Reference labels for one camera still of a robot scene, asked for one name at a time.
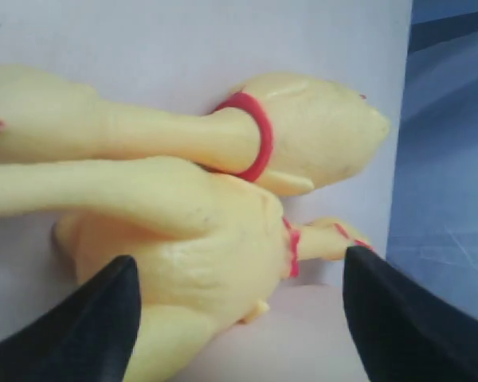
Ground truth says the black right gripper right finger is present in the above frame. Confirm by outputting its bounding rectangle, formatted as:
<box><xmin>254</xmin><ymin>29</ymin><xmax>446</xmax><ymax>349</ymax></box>
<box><xmin>343</xmin><ymin>246</ymin><xmax>478</xmax><ymax>382</ymax></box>

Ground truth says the grey backdrop curtain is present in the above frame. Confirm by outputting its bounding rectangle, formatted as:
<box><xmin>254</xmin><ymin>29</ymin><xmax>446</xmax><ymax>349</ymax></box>
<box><xmin>386</xmin><ymin>1</ymin><xmax>478</xmax><ymax>318</ymax></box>

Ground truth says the headless yellow rubber chicken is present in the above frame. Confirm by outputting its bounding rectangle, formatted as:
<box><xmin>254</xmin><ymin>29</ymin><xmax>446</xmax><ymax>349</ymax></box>
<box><xmin>0</xmin><ymin>65</ymin><xmax>390</xmax><ymax>196</ymax></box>

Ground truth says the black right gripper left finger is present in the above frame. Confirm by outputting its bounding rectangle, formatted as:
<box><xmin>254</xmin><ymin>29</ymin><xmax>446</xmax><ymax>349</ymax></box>
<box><xmin>0</xmin><ymin>255</ymin><xmax>139</xmax><ymax>382</ymax></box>

